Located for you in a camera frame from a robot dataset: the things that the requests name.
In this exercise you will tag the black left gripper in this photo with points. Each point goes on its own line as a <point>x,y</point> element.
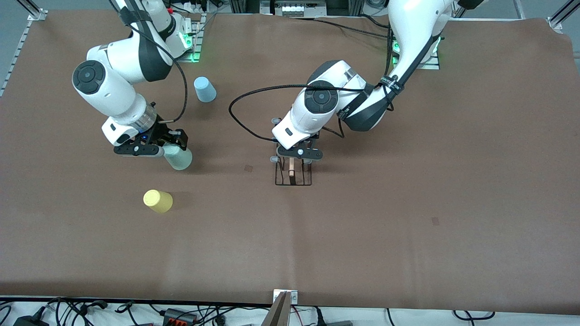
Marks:
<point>308,146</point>

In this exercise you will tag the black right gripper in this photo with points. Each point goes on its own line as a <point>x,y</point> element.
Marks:
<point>161,131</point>

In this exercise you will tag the mint green plastic cup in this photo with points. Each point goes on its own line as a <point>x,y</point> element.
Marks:
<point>180,159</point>

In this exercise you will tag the yellow plastic cup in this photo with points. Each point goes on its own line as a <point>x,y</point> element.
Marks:
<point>158,201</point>

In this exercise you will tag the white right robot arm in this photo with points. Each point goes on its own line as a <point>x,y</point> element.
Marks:
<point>113,59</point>

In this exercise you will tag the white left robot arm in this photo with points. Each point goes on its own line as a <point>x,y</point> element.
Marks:
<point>417,27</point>

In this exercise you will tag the light blue plastic cup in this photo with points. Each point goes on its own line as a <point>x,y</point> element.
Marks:
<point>205,90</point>

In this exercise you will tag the brown table mat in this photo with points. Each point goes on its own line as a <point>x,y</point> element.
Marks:
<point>362,249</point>

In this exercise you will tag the control box with white connectors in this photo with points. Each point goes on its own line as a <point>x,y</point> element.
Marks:
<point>293,8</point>

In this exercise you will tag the white power strip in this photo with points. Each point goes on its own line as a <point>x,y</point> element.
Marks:
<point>195,6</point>

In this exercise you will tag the black orange connector block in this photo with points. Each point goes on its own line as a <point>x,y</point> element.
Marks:
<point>179,316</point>

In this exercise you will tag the black plug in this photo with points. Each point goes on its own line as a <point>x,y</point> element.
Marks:
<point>319,319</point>

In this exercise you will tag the grey flat box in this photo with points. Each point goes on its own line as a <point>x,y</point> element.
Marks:
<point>340,323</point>

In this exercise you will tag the black power adapter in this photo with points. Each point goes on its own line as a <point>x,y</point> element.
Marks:
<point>27,321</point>

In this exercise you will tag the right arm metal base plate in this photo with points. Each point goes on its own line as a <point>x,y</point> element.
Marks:
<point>197,36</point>

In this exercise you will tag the small metal bracket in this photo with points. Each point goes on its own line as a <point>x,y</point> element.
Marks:
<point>294,297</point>

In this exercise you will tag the aluminium camera mount profile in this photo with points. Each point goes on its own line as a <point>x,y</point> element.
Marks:
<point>277,314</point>

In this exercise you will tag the perforated metal rail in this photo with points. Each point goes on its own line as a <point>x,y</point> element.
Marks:
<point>18,50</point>

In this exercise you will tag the aluminium frame extrusion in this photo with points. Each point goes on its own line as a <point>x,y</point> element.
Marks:
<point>562,16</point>
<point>36,13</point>

